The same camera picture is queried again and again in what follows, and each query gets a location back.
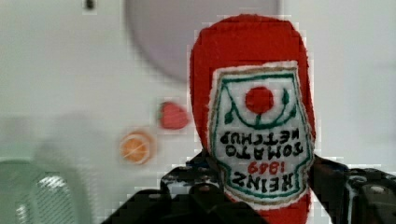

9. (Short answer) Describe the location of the orange slice toy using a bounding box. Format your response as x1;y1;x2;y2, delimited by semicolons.
120;130;157;164

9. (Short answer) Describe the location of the red plush ketchup bottle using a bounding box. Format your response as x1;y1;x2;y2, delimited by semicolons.
190;15;316;224

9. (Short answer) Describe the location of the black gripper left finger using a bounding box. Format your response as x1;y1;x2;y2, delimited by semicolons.
101;151;268;224

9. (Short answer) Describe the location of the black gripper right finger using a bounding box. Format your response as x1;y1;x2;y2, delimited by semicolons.
308;155;396;224

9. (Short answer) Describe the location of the red strawberry near orange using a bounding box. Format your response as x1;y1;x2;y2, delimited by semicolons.
159;102;190;130

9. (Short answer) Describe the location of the round grey plate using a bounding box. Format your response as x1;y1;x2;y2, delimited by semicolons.
124;0;282;82

